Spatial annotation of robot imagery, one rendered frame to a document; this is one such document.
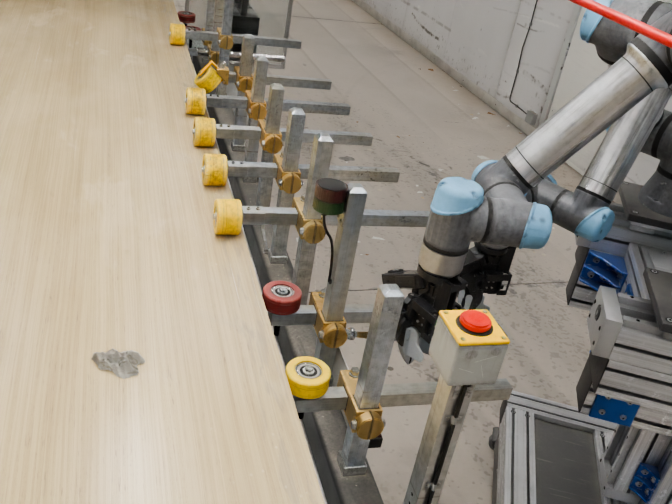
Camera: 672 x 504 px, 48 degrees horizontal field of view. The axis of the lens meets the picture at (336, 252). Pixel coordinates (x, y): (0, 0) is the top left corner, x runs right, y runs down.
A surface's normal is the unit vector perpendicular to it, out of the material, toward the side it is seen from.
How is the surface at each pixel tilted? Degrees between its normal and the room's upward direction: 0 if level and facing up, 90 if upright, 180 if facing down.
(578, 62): 90
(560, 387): 0
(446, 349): 90
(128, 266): 0
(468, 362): 90
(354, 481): 0
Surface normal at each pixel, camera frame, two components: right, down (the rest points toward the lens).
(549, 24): -0.94, 0.02
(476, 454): 0.15, -0.86
